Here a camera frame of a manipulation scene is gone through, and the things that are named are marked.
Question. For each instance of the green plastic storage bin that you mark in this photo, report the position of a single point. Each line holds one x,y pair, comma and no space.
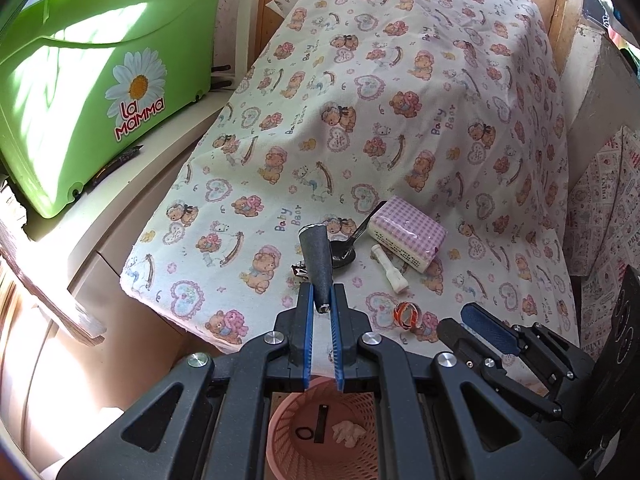
75,60

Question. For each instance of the white shelf unit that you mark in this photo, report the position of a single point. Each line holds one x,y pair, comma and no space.
240,10

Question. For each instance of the white tissue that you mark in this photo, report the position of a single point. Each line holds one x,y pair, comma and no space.
347,432

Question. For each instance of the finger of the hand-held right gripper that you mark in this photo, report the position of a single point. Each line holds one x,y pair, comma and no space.
465,340
490,327

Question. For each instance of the bear print cloth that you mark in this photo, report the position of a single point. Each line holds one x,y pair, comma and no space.
400,85

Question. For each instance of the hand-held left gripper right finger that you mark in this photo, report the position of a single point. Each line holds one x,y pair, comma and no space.
337,350

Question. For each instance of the tall white cabinet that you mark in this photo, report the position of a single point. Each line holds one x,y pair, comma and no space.
595,100

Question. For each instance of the low beige cabinet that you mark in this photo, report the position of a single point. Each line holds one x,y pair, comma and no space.
150,170

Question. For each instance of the purple checked tissue pack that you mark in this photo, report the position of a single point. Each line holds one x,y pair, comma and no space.
410,225

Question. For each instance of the pink plastic mesh basket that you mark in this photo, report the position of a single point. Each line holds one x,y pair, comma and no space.
350,407

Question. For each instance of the patchwork print cloth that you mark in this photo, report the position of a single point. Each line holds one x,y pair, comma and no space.
605,200

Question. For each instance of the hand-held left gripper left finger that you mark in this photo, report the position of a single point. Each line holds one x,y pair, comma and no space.
308,340

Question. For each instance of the colourful hanging clothes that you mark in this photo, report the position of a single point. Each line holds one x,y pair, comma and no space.
615,15

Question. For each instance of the black plastic spoon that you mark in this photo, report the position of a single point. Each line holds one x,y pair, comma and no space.
345,252

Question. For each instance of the small white flashlight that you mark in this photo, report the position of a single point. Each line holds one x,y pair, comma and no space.
390,270

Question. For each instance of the worn wooden board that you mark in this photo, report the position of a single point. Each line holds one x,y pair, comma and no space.
50,290

